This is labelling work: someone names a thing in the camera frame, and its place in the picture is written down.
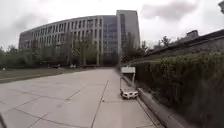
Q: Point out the small white wheeled robot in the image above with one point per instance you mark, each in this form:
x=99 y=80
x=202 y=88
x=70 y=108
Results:
x=128 y=90

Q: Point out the large curved glass building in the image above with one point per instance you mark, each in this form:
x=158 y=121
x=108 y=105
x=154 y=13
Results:
x=83 y=31

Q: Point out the grey concrete slab pavement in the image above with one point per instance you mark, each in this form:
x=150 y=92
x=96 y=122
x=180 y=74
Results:
x=76 y=103

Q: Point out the grey stone kerb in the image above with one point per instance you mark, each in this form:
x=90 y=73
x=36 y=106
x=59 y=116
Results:
x=156 y=106

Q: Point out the row of trees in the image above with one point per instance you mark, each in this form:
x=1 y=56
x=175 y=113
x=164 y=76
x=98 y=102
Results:
x=50 y=53

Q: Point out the green hedge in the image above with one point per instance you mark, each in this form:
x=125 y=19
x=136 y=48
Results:
x=180 y=80

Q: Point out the dark low building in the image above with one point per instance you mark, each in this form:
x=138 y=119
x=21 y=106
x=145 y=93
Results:
x=190 y=41

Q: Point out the grass lawn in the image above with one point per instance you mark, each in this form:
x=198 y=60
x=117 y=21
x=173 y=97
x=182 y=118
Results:
x=30 y=72

